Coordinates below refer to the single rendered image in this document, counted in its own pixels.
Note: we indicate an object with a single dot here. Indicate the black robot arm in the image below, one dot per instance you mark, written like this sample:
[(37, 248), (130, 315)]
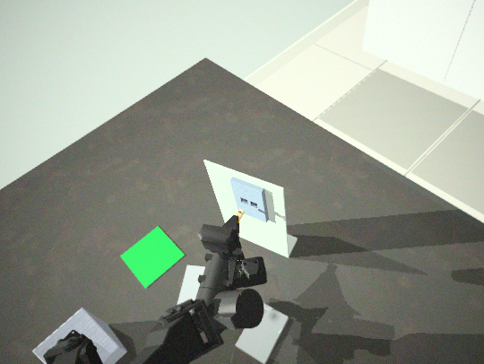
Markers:
[(176, 338)]

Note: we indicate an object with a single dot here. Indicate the green square mat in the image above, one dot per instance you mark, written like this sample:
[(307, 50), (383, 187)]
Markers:
[(152, 256)]

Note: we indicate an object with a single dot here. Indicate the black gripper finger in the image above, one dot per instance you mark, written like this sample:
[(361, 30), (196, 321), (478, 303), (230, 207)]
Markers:
[(238, 250), (233, 224)]

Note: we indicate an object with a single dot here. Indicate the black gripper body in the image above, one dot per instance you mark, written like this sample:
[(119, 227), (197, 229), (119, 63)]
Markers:
[(222, 242)]

